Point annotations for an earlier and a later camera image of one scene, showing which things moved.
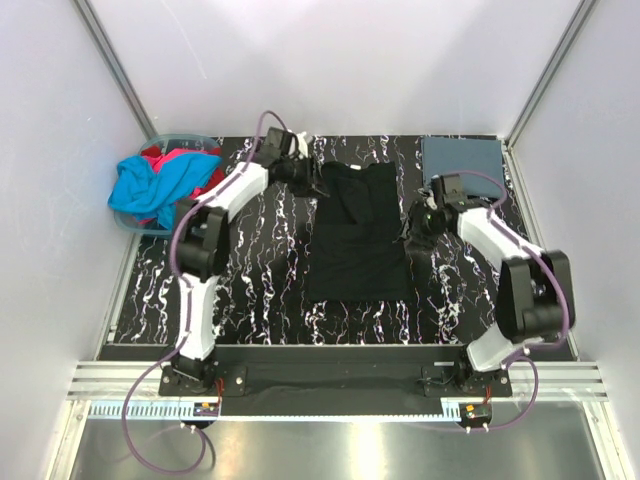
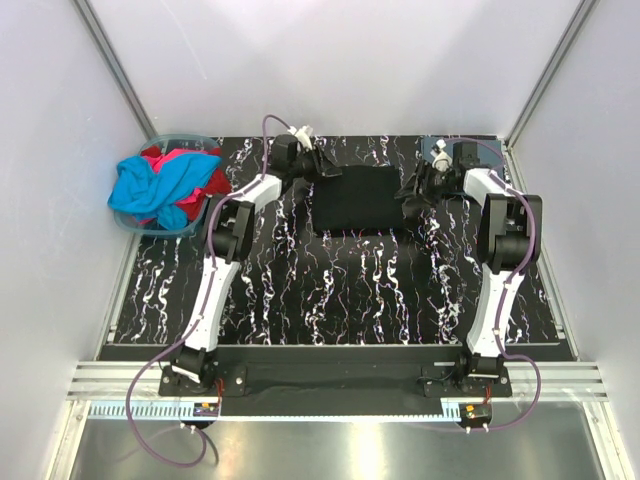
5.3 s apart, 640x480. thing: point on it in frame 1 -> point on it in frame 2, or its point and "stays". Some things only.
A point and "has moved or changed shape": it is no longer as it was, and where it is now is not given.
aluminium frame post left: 115,67 stays
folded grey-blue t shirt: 442,155 stays
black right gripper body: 423,226 -> 434,182
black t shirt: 354,255 has moved or changed shape
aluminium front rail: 116,380 stays
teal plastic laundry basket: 128,221 stays
